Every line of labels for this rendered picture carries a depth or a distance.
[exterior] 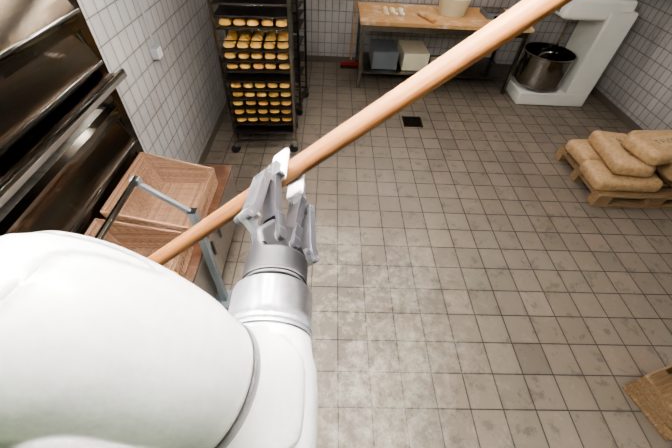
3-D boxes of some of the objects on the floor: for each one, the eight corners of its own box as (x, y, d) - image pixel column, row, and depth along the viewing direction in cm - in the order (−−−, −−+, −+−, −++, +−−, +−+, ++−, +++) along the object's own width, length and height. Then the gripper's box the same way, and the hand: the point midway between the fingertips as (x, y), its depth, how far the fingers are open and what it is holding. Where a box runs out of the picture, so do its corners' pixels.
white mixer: (514, 107, 466) (564, -1, 372) (498, 84, 512) (538, -16, 419) (585, 109, 469) (652, 4, 376) (562, 87, 515) (617, -12, 422)
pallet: (591, 206, 333) (599, 195, 323) (554, 155, 390) (560, 145, 380) (708, 210, 337) (721, 199, 327) (655, 159, 394) (664, 149, 384)
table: (354, 88, 482) (360, 21, 419) (352, 64, 539) (357, 1, 475) (506, 95, 489) (535, 29, 425) (488, 70, 546) (511, 9, 482)
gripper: (193, 271, 36) (236, 140, 53) (297, 323, 45) (305, 196, 62) (241, 243, 33) (270, 113, 50) (342, 305, 42) (337, 177, 59)
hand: (288, 173), depth 53 cm, fingers closed on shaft, 3 cm apart
